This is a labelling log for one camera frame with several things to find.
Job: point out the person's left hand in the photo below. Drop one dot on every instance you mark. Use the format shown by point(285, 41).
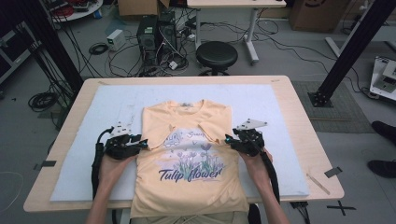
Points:
point(113, 169)

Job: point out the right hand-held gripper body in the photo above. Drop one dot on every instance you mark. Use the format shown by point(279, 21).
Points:
point(252, 143)

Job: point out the black computer tower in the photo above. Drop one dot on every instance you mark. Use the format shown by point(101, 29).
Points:
point(148, 37)
point(168, 39)

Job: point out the round white table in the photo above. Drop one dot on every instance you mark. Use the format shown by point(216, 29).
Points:
point(77, 14)

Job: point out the black aluminium frame post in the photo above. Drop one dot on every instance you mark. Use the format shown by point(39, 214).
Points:
point(351, 49)
point(53, 46)

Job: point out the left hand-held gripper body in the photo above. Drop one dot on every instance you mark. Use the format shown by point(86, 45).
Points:
point(120, 147)

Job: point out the grey floor mat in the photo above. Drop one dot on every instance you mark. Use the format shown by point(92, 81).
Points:
point(342, 121)

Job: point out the grey tape strip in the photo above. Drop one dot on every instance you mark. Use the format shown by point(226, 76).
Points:
point(333, 172)
point(46, 164)

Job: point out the large printed cardboard box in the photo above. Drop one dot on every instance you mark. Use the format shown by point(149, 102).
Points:
point(317, 15)

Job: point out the small white box device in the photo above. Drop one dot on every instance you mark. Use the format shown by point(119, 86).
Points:
point(115, 39)

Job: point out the white foam mat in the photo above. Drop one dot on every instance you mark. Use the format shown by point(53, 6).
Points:
point(243, 102)

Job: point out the white machine housing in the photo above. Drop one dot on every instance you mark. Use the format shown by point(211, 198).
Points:
point(384, 77)

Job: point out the pale yellow printed T-shirt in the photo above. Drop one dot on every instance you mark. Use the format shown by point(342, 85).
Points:
point(186, 186)

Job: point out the open cardboard box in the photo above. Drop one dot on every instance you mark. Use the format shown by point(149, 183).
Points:
point(137, 6)

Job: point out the white desk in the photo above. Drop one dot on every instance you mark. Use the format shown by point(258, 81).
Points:
point(233, 3)

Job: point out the thin wooden stick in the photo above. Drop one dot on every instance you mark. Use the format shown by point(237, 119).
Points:
point(318, 184)

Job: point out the white power adapter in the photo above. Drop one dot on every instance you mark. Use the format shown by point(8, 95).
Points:
point(173, 65)

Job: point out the person's khaki trousers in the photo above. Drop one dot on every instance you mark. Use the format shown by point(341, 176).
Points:
point(186, 219)

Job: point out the black round stool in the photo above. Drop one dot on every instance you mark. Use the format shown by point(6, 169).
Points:
point(216, 54)

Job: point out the person's right hand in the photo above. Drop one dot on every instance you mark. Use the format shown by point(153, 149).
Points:
point(255, 169)

